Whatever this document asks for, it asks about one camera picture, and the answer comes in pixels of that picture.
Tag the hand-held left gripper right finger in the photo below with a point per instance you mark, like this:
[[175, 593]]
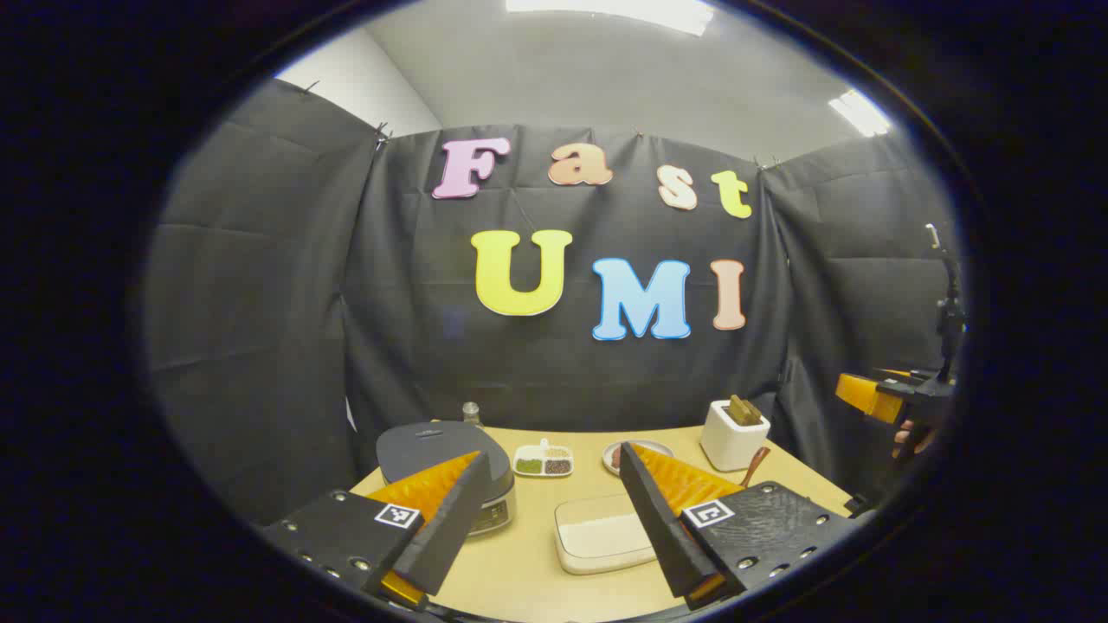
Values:
[[656, 519]]

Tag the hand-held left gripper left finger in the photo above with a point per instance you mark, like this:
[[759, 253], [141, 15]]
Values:
[[450, 528]]

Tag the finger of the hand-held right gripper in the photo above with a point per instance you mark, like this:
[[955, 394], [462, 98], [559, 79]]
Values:
[[866, 394]]

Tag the white rice box clear lid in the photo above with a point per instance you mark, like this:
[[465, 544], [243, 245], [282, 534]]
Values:
[[602, 536]]

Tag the silver rice cooker dark lid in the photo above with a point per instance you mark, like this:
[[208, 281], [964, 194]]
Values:
[[424, 446]]

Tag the brown wooden spoon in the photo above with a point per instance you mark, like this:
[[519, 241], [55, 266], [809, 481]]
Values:
[[755, 465]]

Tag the round white plate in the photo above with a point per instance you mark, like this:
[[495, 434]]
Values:
[[653, 448]]

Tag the red-brown meat piece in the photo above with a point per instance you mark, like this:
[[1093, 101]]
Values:
[[615, 458]]

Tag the white toaster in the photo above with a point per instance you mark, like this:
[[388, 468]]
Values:
[[731, 446]]

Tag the white divided dish of beans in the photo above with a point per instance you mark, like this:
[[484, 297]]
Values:
[[543, 463]]

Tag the brown toast slice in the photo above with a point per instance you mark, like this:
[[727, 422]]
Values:
[[737, 408], [752, 414]]

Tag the small clear glass bottle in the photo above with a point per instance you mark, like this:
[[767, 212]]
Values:
[[470, 414]]

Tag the ceiling light panel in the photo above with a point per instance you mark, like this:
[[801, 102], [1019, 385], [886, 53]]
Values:
[[859, 112]]

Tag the black backdrop cloth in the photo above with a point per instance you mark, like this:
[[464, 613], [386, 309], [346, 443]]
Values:
[[277, 303]]

